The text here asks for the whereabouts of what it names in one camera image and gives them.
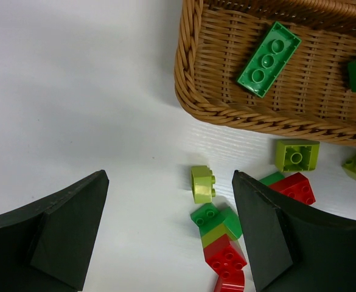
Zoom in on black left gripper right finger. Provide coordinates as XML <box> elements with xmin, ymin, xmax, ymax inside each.
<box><xmin>232</xmin><ymin>171</ymin><xmax>356</xmax><ymax>291</ymax></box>

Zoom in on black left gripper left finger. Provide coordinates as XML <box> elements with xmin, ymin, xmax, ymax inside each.
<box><xmin>0</xmin><ymin>170</ymin><xmax>109</xmax><ymax>291</ymax></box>

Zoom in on red long lego brick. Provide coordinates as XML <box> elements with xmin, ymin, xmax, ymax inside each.
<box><xmin>259</xmin><ymin>172</ymin><xmax>316</xmax><ymax>205</ymax></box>

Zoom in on small lime lego brick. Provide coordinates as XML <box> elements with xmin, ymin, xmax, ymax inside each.
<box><xmin>190</xmin><ymin>165</ymin><xmax>215</xmax><ymax>204</ymax></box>

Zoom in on dark green long lego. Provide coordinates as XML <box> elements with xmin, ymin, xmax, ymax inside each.
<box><xmin>236</xmin><ymin>21</ymin><xmax>301</xmax><ymax>98</ymax></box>

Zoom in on red green stacked legos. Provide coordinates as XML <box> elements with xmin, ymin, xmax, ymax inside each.
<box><xmin>190</xmin><ymin>203</ymin><xmax>247</xmax><ymax>280</ymax></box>

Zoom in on red curved lego brick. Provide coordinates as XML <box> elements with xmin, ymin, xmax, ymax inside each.
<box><xmin>214</xmin><ymin>271</ymin><xmax>245</xmax><ymax>292</ymax></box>

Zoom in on lime sloped lego brick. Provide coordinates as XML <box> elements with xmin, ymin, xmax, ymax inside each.
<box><xmin>274</xmin><ymin>139</ymin><xmax>320</xmax><ymax>172</ymax></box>

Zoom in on brown wicker divided basket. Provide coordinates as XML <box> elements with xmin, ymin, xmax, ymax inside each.
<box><xmin>174</xmin><ymin>1</ymin><xmax>356</xmax><ymax>147</ymax></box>

